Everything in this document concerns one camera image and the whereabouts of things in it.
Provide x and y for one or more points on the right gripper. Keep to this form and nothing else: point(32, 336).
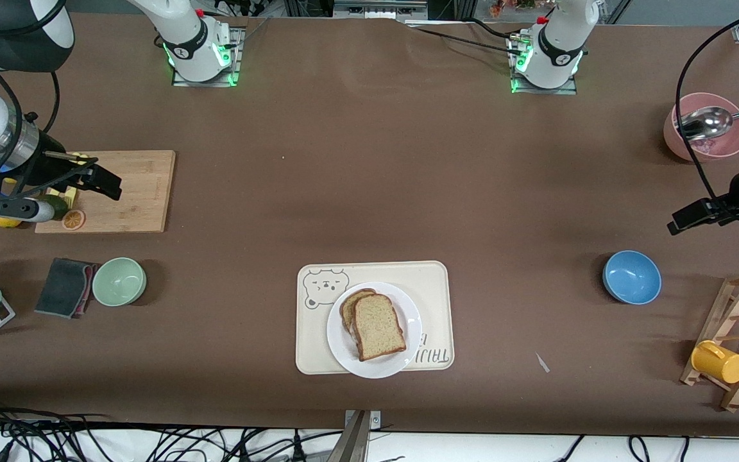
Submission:
point(50, 171)

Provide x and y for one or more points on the grey and pink folded cloth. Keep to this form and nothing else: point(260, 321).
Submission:
point(61, 289)

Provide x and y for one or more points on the yellow plastic fork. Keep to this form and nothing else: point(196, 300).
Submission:
point(73, 196)

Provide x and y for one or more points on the cream bear print tray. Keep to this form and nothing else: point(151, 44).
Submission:
point(318, 340)

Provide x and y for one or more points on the small grey paper scrap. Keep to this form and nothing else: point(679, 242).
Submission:
point(542, 362)

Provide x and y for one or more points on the orange slice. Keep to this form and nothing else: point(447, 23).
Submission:
point(73, 219)

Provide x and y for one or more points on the metal spoon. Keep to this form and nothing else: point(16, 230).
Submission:
point(703, 123)

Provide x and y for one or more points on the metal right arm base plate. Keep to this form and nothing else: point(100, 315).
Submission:
point(238, 38)

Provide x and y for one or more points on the yellow mug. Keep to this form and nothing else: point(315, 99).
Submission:
point(722, 364)

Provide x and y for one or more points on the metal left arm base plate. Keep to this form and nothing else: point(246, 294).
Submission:
point(568, 90)

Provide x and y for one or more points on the pink bowl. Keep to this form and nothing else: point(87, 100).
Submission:
point(729, 147)

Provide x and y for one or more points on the bamboo cutting board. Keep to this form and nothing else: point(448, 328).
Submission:
point(145, 192)

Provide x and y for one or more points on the pale green bowl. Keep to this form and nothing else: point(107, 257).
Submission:
point(119, 282)

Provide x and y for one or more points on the orange-yellow citrus fruit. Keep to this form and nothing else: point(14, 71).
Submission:
point(5, 222)

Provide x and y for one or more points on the metal frame behind table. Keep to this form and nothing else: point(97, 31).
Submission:
point(376, 8)

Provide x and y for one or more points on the bread slice sandwich lid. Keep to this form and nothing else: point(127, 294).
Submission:
point(379, 327)

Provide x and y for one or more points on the blue bowl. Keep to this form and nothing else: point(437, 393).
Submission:
point(632, 277)

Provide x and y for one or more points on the white round plate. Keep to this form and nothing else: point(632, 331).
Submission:
point(344, 353)

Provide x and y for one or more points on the green avocado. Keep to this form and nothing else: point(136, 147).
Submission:
point(59, 208)

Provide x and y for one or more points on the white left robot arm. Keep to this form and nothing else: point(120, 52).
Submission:
point(555, 51)

